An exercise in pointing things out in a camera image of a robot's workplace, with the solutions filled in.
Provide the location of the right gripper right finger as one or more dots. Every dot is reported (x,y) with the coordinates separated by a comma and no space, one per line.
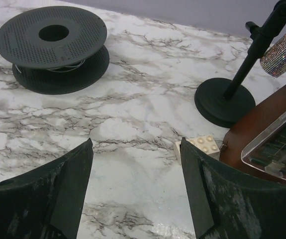
(226,203)

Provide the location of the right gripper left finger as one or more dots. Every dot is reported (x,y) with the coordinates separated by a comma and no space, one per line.
(47,202)

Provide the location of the black filament spool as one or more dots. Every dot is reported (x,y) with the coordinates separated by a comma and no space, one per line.
(55,50)

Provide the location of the black round microphone stand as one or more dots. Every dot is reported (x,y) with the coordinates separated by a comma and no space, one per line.
(224,102)

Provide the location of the grey silver microphone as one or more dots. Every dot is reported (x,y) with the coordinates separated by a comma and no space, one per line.
(274,60)

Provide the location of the brown wooden metronome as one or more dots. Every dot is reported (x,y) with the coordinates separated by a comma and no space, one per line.
(256,144)

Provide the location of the white flat toy brick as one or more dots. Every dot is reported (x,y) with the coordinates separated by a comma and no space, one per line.
(205,143)

